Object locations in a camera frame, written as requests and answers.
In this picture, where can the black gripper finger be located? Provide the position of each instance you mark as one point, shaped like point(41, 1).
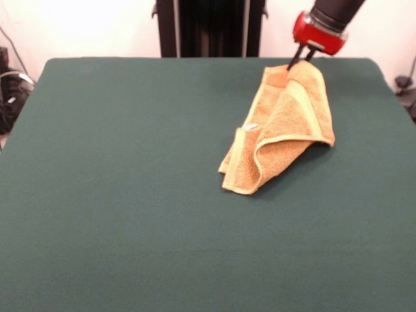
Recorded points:
point(295, 57)
point(309, 53)

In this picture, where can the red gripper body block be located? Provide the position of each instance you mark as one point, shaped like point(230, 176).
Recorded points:
point(317, 35)

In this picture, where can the tan terry towel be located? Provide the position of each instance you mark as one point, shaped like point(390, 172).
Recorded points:
point(286, 130)

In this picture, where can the dark green table cloth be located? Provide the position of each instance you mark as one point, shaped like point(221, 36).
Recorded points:
point(113, 178)

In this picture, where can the black equipment pile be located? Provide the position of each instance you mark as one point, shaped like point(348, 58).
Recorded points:
point(9, 104)

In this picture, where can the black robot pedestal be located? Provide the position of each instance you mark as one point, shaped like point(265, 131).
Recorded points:
point(211, 29)

